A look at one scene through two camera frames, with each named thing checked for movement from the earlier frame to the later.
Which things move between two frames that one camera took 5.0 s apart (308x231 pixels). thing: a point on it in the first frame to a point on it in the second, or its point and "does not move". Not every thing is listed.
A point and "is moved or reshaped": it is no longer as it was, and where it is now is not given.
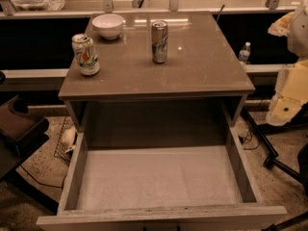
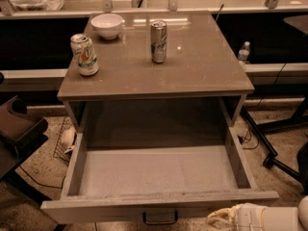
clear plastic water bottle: (244, 53) does not move
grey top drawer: (192, 179) is moved or reshaped
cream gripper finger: (281, 27) to (245, 217)
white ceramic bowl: (108, 26) does not move
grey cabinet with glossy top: (192, 100) does not move
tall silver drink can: (160, 41) does not move
